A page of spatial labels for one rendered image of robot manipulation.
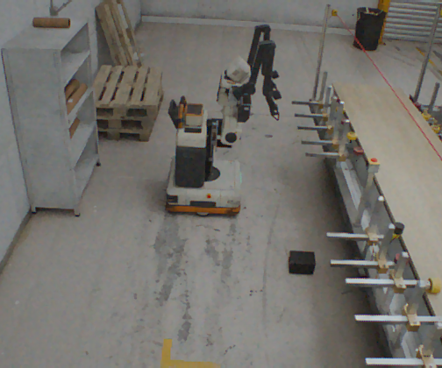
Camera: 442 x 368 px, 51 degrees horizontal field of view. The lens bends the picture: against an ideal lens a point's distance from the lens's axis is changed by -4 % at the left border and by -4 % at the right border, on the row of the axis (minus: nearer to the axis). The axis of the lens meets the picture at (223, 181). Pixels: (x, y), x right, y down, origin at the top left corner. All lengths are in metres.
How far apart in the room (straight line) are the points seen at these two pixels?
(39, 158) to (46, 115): 0.42
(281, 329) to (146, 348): 0.95
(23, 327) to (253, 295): 1.67
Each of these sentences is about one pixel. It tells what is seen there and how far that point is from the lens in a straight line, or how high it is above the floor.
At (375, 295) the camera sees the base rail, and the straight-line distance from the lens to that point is 2.95.
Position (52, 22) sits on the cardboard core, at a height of 1.60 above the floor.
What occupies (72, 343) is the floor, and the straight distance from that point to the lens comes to 3.49.
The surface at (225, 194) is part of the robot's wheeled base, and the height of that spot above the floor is 0.26.
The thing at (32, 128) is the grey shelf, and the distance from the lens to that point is 4.12.
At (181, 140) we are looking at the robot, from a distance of 4.03.
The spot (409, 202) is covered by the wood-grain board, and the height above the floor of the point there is 0.90.
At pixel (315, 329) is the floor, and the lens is 3.60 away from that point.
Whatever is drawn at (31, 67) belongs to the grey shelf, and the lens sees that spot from 3.89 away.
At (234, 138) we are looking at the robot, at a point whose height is 0.73.
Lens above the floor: 2.72
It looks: 34 degrees down
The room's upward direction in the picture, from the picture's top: 4 degrees clockwise
